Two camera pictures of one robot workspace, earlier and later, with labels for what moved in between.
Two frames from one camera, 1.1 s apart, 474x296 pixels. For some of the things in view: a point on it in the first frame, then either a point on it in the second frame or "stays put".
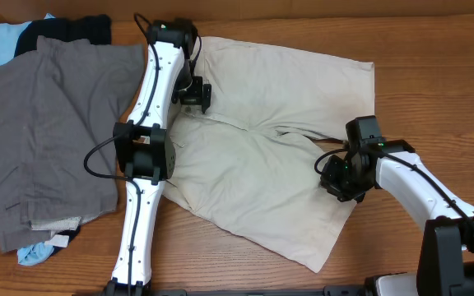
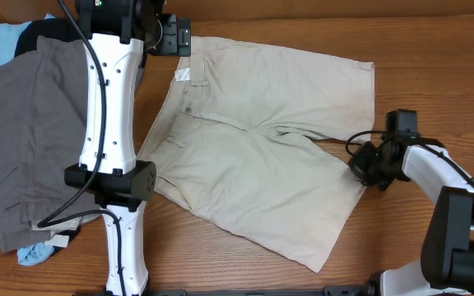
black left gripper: x=198 y=92 → x=170 y=46
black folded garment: x=97 y=29 stays put
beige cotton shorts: x=253 y=159 stays put
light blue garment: x=3 y=45 stays put
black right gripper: x=328 y=182 → x=356 y=164
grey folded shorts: x=44 y=111 stays put
